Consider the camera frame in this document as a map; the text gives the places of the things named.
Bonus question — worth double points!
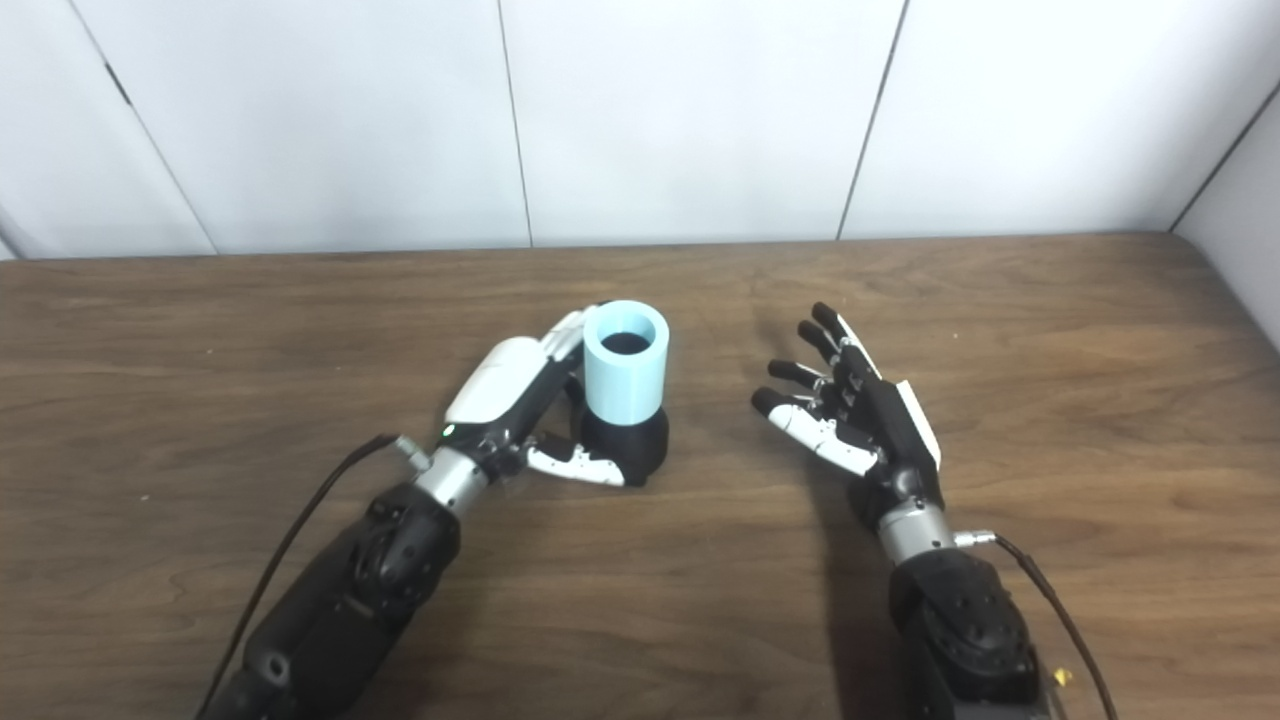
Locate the black and white right hand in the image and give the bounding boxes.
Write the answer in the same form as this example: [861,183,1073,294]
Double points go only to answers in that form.
[751,302,943,526]

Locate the black and white left hand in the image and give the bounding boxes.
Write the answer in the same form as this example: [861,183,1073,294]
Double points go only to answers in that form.
[440,308,629,489]

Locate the light-blue hose piece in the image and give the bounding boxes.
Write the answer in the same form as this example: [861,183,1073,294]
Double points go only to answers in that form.
[582,300,670,423]

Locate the black flared nozzle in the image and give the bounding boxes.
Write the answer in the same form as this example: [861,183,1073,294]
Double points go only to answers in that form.
[570,400,671,488]

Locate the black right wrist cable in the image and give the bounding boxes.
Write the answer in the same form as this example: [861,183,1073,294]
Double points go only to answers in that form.
[955,530,1119,720]

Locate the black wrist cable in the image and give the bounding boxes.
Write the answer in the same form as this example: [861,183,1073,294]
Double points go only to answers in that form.
[955,530,1119,720]
[195,433,431,716]

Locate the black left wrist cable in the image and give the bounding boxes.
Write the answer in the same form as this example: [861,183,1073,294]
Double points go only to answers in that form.
[195,433,431,716]

